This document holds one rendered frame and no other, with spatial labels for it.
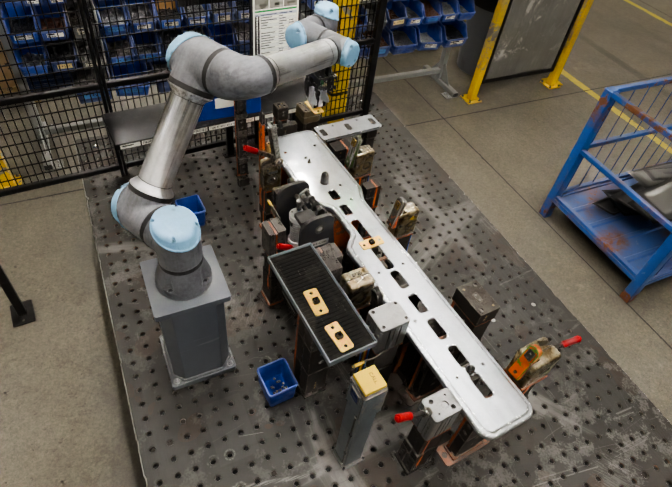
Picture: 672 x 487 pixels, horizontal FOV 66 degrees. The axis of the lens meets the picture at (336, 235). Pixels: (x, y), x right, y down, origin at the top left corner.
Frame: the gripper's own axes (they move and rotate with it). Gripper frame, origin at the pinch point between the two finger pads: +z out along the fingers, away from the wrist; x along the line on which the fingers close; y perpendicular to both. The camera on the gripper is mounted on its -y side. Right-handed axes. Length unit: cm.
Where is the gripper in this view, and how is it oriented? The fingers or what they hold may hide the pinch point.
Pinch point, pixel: (314, 102)
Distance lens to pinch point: 187.6
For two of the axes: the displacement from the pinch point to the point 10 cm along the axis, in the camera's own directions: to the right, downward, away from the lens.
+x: 8.7, -2.9, 4.0
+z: -1.1, 6.8, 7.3
